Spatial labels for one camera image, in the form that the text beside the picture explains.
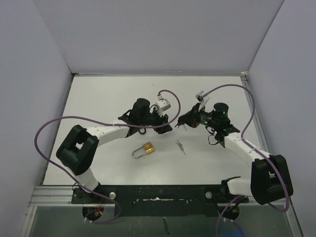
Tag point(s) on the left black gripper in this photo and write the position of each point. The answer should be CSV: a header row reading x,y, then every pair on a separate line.
x,y
160,120

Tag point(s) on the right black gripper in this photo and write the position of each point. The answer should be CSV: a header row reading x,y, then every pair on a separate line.
x,y
189,119

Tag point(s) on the black padlock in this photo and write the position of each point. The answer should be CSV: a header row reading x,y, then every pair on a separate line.
x,y
142,130

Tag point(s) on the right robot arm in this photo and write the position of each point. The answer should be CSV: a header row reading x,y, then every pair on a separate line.
x,y
269,178

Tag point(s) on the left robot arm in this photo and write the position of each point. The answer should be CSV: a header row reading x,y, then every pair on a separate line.
x,y
79,147

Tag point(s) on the small silver key pair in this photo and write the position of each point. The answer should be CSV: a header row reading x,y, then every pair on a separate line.
x,y
180,145

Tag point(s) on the brass padlock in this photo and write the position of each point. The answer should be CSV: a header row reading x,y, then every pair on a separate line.
x,y
145,149

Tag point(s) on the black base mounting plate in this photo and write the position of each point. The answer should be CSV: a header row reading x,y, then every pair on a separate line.
x,y
209,198

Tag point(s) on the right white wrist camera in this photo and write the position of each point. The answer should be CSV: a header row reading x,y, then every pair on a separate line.
x,y
202,100

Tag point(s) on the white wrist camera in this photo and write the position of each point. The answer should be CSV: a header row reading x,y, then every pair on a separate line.
x,y
202,100
162,105

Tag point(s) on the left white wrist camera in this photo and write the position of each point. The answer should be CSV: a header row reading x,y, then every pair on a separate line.
x,y
162,105

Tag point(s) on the aluminium frame rail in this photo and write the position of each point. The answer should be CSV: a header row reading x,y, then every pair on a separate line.
x,y
53,196

